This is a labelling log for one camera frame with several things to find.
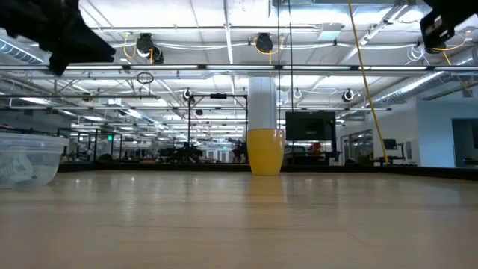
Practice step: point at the long white light bar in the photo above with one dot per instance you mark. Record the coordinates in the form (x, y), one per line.
(239, 67)

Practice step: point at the green white sweetener packet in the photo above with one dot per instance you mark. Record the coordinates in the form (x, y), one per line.
(16, 168)

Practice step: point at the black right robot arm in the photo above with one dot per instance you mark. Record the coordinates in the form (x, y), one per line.
(463, 9)

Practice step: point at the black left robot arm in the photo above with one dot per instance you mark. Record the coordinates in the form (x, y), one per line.
(15, 15)

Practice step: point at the black frame workstation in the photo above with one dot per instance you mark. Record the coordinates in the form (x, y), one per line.
(89, 130)
(218, 96)

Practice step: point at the clear plastic container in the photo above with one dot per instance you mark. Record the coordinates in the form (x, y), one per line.
(48, 149)

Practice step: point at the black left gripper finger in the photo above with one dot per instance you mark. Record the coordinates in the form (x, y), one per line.
(58, 63)
(97, 50)

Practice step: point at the black wall monitor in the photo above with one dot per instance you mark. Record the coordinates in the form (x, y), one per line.
(310, 126)

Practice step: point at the white building column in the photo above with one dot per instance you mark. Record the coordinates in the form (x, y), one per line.
(262, 104)

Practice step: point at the black metal table frame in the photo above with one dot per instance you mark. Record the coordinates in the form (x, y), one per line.
(429, 172)

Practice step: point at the yellow ceramic mug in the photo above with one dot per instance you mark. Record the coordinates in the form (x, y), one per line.
(266, 153)

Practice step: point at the small black desk monitor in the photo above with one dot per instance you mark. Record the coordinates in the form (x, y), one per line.
(390, 143)

